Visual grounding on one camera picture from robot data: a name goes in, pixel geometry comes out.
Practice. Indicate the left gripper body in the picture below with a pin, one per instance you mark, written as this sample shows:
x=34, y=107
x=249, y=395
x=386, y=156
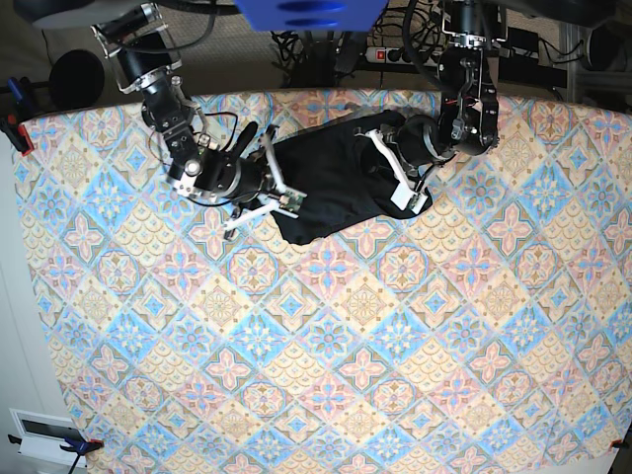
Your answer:
x=416, y=143

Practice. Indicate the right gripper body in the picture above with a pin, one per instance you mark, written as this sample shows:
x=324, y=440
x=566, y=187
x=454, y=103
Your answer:
x=254, y=180

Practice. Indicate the black t-shirt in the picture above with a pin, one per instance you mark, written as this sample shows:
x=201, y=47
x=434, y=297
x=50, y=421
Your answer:
x=346, y=179

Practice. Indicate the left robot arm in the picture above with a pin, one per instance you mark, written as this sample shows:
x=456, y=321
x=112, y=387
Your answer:
x=449, y=45

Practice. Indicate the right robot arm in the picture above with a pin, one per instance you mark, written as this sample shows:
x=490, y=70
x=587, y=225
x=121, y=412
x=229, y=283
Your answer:
x=147, y=57

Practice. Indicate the white power strip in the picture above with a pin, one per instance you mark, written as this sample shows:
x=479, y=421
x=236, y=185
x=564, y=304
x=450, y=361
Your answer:
x=387, y=55

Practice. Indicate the black round stool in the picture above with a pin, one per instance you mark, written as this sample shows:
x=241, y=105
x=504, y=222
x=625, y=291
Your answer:
x=76, y=80

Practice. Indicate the patterned tablecloth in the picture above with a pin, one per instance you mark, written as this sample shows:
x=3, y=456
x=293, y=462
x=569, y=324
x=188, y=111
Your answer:
x=490, y=335

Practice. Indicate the red black clamp left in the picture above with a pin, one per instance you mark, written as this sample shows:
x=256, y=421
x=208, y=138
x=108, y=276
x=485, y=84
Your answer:
x=17, y=134

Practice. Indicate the blue clamp bottom left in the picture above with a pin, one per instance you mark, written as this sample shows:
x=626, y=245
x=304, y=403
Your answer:
x=74, y=446

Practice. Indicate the orange clamp bottom right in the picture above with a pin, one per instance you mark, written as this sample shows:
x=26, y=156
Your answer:
x=620, y=444

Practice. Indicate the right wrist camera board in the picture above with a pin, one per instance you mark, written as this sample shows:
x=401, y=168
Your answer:
x=290, y=203

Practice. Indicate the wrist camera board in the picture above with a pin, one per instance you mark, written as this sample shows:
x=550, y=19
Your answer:
x=290, y=203
x=406, y=199

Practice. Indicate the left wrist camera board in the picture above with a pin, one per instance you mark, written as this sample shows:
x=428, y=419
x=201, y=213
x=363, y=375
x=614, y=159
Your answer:
x=406, y=199

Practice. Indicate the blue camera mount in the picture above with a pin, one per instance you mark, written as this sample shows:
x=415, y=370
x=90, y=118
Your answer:
x=311, y=15

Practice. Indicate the white wall vent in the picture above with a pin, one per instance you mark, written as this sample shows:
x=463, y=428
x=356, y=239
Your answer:
x=42, y=436

